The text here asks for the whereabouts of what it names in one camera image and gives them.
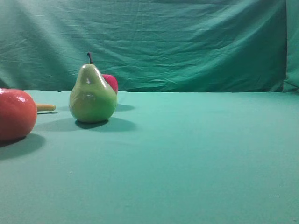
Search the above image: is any orange plastic fruit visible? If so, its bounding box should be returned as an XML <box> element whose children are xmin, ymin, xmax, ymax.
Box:
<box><xmin>0</xmin><ymin>88</ymin><xmax>37</xmax><ymax>142</ymax></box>

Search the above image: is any green table cloth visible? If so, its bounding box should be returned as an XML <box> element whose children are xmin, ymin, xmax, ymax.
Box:
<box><xmin>0</xmin><ymin>91</ymin><xmax>299</xmax><ymax>224</ymax></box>

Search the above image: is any red plastic apple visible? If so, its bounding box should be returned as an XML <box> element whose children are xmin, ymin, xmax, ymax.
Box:
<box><xmin>102</xmin><ymin>74</ymin><xmax>118</xmax><ymax>94</ymax></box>

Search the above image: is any green backdrop cloth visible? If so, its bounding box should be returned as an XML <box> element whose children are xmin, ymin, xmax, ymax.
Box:
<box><xmin>0</xmin><ymin>0</ymin><xmax>299</xmax><ymax>92</ymax></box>

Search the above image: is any yellow banana tip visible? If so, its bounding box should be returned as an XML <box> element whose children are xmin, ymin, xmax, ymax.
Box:
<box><xmin>36</xmin><ymin>104</ymin><xmax>56</xmax><ymax>111</ymax></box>

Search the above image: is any green plastic pear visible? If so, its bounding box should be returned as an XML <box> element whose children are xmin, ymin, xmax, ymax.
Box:
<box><xmin>69</xmin><ymin>52</ymin><xmax>117</xmax><ymax>123</ymax></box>

